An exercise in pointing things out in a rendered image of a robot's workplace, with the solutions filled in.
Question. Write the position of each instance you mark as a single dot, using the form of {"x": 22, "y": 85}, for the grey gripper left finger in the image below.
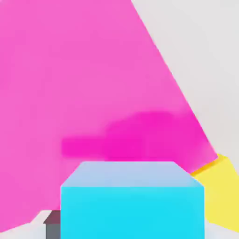
{"x": 52, "y": 228}

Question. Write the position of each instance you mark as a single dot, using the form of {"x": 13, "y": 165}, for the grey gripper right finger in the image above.
{"x": 220, "y": 233}

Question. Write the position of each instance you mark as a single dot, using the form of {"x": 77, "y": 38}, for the small cyan cube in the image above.
{"x": 132, "y": 211}

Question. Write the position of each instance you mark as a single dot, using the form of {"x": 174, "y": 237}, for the large yellow box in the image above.
{"x": 221, "y": 194}

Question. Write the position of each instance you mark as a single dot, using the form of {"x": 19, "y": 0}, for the large pink box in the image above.
{"x": 78, "y": 84}

